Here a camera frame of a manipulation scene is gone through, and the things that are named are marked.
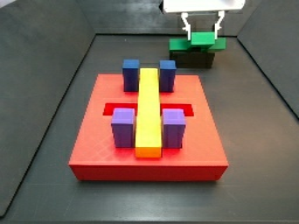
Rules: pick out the green U-shaped block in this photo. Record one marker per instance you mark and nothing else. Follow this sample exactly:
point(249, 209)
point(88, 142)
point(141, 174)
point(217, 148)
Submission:
point(201, 41)

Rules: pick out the yellow long bar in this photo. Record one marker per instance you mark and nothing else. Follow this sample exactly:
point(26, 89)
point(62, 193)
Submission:
point(148, 120)

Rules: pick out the black fixture bracket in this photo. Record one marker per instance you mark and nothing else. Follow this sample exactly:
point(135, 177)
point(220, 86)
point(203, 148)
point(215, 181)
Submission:
point(192, 59)

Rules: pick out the red base board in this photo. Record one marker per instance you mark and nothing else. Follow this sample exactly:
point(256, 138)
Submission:
point(96, 160)

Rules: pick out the dark blue right post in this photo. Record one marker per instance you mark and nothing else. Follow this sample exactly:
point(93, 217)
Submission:
point(167, 69)

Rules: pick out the dark blue left post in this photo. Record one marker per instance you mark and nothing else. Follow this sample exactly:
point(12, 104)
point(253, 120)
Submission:
point(131, 75)

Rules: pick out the purple left post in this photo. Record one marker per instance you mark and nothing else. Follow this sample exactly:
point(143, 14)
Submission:
point(123, 127)

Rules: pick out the purple post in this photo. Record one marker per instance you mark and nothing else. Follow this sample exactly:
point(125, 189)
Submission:
point(123, 127)
point(173, 126)

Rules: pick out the dark blue post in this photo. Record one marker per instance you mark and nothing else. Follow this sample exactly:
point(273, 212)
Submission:
point(131, 75)
point(167, 69)

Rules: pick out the purple right post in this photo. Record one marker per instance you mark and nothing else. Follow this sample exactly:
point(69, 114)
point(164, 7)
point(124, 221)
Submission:
point(173, 126)

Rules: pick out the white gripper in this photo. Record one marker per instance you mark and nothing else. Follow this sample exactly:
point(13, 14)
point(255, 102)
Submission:
point(191, 6)

